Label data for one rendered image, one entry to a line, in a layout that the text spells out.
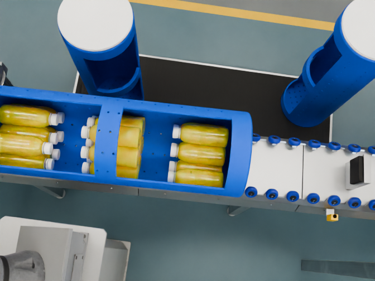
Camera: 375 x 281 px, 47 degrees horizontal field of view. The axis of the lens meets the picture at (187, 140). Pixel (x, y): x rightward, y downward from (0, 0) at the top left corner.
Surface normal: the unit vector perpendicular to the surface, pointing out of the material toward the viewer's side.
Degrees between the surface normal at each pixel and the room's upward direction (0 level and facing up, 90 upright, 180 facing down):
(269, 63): 0
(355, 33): 0
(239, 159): 20
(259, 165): 0
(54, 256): 44
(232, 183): 54
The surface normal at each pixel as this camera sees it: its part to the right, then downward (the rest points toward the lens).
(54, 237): -0.65, -0.26
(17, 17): 0.05, -0.25
